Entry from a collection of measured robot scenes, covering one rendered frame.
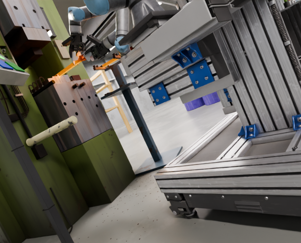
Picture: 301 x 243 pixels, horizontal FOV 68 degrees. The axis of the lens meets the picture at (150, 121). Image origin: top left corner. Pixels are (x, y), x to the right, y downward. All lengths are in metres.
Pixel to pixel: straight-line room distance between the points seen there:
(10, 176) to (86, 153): 0.52
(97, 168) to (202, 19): 1.26
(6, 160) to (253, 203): 1.48
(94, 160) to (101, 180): 0.14
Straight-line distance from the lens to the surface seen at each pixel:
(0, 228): 1.99
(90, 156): 1.63
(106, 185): 1.68
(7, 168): 1.79
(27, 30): 1.88
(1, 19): 1.95
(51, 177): 1.66
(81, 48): 1.67
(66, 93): 1.69
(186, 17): 0.68
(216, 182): 0.84
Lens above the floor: 0.54
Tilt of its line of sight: 5 degrees down
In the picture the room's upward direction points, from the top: 25 degrees counter-clockwise
